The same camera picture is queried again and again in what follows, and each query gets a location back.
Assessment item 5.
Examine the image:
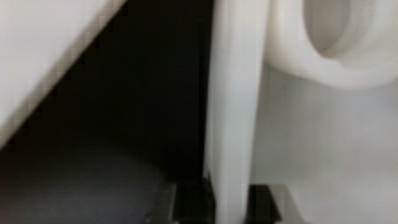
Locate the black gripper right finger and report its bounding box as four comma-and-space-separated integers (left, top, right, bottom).
246, 183, 314, 224

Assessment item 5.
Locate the white U-shaped obstacle fence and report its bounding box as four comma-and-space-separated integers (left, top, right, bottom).
0, 0, 127, 149

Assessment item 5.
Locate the white square tabletop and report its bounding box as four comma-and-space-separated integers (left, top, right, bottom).
205, 0, 398, 224

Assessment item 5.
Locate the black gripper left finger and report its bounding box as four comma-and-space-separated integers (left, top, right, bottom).
148, 179, 216, 224

